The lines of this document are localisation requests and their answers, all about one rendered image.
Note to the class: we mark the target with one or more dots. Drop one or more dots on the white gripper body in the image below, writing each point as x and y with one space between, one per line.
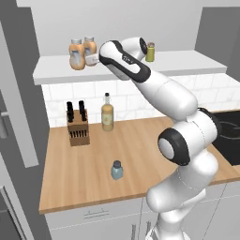
92 60

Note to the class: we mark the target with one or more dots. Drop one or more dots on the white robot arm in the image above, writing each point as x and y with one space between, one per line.
175 93

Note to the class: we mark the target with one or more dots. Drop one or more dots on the small orange condiment jar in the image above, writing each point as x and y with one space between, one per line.
90 47

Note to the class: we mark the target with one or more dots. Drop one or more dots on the large orange condiment jar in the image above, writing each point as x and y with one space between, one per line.
77 56

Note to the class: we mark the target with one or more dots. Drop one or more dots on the green shaker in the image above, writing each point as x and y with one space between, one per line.
150 53

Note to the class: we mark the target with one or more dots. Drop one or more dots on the orange condiment bottle black cap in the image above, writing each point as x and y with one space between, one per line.
107 117

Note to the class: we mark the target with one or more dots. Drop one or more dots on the light grey cabinet door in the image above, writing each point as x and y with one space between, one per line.
18 93

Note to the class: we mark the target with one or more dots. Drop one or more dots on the white cabinet shelf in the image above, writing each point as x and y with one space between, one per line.
175 67

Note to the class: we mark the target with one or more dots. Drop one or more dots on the blue-grey shaker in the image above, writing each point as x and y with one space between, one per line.
117 172

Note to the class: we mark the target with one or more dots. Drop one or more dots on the dark grey cabinet door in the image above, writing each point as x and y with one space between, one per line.
218 40

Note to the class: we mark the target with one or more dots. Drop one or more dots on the wooden knife block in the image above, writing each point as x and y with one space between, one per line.
78 132

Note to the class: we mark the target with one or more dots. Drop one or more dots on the dark grey tall unit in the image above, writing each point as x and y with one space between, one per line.
37 150

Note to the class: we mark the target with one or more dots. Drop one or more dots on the white drawer front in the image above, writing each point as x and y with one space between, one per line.
118 209

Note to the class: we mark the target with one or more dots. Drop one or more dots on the black hob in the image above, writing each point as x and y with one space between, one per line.
229 140

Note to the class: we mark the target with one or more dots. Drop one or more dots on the white cupboard door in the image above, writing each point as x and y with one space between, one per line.
103 229

